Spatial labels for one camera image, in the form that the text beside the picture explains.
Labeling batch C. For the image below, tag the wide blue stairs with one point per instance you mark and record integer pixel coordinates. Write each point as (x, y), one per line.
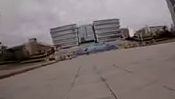
(97, 48)

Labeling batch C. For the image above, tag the low brown building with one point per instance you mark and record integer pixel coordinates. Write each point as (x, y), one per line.
(33, 49)

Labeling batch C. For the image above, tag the brown-grey paved plaza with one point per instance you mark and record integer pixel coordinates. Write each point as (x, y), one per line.
(90, 82)

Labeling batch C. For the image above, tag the small pale building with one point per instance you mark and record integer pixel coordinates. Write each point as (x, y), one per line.
(125, 33)

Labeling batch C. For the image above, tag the low dark kerb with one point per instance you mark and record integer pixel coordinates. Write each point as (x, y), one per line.
(11, 72)

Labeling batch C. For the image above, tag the group of low pale buildings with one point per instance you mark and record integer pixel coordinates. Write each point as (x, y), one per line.
(151, 30)

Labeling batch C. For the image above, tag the twin-block building with glass centre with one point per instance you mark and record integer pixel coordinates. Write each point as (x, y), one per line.
(64, 36)

